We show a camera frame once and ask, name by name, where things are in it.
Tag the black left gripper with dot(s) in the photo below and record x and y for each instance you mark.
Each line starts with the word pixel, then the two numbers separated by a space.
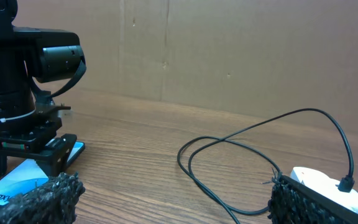
pixel 35 137

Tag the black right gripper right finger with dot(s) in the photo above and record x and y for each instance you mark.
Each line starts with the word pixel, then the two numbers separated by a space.
pixel 294 203

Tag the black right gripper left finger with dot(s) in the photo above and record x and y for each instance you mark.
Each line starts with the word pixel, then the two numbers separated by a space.
pixel 53 202

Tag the blue Galaxy smartphone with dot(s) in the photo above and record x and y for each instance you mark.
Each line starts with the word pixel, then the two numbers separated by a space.
pixel 22 179

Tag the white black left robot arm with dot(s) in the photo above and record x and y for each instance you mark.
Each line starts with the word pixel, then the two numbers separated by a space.
pixel 36 65

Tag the white charger plug adapter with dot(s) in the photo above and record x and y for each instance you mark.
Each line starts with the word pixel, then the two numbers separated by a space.
pixel 326 186

